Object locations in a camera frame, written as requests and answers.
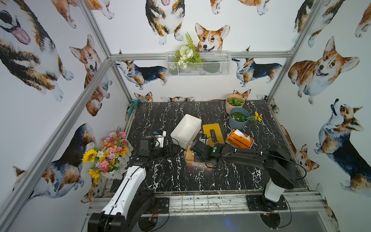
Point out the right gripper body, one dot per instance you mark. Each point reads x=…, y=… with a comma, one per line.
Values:
x=198, y=149

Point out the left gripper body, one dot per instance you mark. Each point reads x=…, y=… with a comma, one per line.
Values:
x=152, y=140

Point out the clear plastic tissue box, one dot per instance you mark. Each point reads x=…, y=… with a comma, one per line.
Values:
x=195, y=164

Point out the white rectangular tissue box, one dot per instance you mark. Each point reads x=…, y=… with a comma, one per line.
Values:
x=186, y=130

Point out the yellow wooden slotted lid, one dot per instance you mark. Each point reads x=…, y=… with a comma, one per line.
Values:
x=214, y=134

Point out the orange tissue pack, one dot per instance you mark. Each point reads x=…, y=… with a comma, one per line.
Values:
x=239, y=139

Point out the light wooden slotted lid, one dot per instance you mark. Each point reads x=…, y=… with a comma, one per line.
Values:
x=188, y=154

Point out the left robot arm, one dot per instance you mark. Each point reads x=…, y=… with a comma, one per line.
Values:
x=128, y=204

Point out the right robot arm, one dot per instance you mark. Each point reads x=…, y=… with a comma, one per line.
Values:
x=274, y=160

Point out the blue-grey plant pot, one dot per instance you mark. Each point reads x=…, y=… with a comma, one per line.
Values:
x=238, y=118

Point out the yellow artificial flower sprig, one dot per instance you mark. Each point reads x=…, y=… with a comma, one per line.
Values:
x=255, y=118

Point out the pink plant pot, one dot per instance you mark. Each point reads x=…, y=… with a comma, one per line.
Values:
x=233, y=101

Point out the green cloth at corner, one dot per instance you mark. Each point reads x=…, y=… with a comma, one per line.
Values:
x=133, y=104

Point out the colourful flower bouquet planter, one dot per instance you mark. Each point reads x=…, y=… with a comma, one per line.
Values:
x=112, y=159

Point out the white flowers with fern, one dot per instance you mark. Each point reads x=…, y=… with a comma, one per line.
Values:
x=187, y=56

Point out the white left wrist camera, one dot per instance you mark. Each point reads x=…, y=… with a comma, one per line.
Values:
x=160, y=138

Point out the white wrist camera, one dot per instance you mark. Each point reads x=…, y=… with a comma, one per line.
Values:
x=160, y=138
x=204, y=138

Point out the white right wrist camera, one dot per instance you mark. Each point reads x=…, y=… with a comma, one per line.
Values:
x=204, y=138

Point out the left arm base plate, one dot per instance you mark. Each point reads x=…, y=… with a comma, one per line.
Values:
x=158, y=205

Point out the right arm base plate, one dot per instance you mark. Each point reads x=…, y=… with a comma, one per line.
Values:
x=260, y=203

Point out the white wire wall basket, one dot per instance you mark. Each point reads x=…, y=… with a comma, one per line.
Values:
x=214, y=64

